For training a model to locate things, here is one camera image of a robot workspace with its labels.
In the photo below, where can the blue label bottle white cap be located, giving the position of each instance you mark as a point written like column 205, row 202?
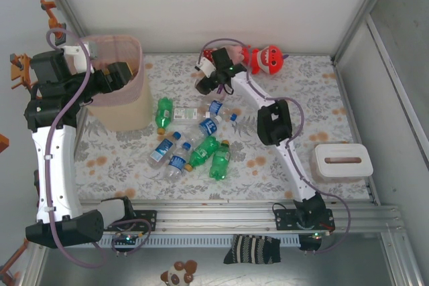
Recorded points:
column 207, row 127

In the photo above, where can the white green label square bottle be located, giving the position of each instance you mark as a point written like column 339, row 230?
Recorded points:
column 186, row 114

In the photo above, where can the white tissue box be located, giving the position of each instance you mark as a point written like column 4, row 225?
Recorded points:
column 342, row 168

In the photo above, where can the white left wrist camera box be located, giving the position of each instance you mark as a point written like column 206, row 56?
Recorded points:
column 78, row 58

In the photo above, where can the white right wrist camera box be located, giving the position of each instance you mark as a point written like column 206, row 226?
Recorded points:
column 205, row 66

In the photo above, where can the orange block wall model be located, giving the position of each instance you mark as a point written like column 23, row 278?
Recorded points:
column 3, row 143

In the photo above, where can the floral patterned tablecloth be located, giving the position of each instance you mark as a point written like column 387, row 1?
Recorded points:
column 174, row 75

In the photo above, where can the pink pig plush toy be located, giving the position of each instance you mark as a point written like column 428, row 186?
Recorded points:
column 236, row 53

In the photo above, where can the green plastic bottle yellow cap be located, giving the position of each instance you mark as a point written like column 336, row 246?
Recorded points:
column 202, row 152
column 221, row 160
column 164, row 113

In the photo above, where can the orange claw wall model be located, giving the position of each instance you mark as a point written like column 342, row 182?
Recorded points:
column 18, row 71

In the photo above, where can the light blue label water bottle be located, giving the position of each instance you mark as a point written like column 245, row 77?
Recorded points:
column 162, row 150

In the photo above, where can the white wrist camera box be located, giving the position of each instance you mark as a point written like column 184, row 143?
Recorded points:
column 205, row 66
column 78, row 58

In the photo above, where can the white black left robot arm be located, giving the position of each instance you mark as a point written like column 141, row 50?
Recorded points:
column 57, row 172

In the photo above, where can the brown white dog plush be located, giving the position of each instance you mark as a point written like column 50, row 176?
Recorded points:
column 177, row 274

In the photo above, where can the beige bin with pink liner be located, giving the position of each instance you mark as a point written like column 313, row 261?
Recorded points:
column 130, row 112

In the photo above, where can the orange robot arm model grey base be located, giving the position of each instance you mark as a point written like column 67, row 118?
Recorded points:
column 52, row 21

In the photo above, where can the red shark plush toy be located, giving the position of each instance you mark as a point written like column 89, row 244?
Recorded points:
column 268, row 61

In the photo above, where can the black controller board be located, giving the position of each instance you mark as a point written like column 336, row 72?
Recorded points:
column 310, row 242
column 127, row 239

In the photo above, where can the black white striped sock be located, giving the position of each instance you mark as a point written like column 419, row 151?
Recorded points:
column 251, row 249

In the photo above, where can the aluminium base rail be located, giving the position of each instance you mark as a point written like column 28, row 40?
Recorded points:
column 218, row 219

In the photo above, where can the dark blue label water bottle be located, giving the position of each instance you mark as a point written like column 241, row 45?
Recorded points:
column 177, row 162

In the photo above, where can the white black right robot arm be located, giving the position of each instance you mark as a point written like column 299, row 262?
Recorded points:
column 273, row 125

